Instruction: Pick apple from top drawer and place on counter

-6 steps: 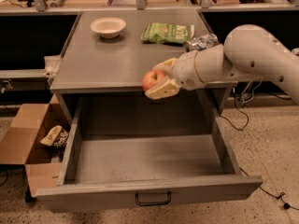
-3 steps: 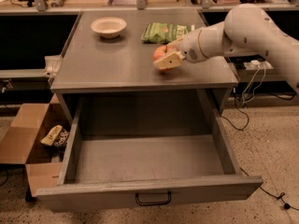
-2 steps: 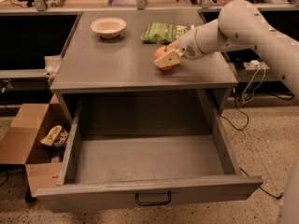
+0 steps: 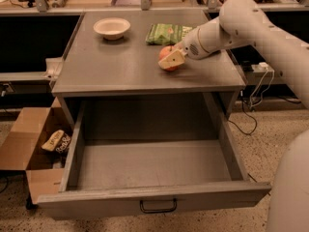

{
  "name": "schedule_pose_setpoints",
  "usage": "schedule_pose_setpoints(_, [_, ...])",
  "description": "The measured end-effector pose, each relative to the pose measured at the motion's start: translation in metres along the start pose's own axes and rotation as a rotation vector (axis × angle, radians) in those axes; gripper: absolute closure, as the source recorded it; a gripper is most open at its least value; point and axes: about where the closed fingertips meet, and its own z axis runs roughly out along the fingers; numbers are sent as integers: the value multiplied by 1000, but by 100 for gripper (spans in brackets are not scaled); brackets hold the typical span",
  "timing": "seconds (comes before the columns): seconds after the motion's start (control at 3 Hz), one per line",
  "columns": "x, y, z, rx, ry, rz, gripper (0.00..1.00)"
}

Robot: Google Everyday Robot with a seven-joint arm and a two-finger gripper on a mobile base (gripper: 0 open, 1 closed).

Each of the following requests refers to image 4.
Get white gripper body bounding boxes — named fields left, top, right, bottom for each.
left=182, top=25, right=211, bottom=60

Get red apple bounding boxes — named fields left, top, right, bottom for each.
left=158, top=45, right=179, bottom=72

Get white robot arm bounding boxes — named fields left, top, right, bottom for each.
left=158, top=0, right=309, bottom=232

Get grey cabinet counter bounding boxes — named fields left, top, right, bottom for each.
left=52, top=9, right=245, bottom=111

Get grey open drawer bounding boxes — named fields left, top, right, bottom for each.
left=38, top=95, right=271, bottom=219

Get green chip bag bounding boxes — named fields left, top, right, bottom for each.
left=146, top=23, right=193, bottom=45

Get white power strip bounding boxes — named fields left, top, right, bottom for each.
left=258, top=62, right=273, bottom=72

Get white paper bowl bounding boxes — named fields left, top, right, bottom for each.
left=94, top=17, right=130, bottom=41

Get snack bag in box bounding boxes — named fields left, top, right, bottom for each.
left=42, top=130, right=70, bottom=154

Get brown cardboard box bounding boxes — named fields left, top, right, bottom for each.
left=0, top=99, right=72, bottom=205

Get white wall cables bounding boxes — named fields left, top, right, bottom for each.
left=248, top=69, right=276, bottom=109

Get black floor cable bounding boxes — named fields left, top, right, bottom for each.
left=227, top=94, right=271, bottom=196

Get black drawer handle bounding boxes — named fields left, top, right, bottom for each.
left=139, top=198, right=178, bottom=214

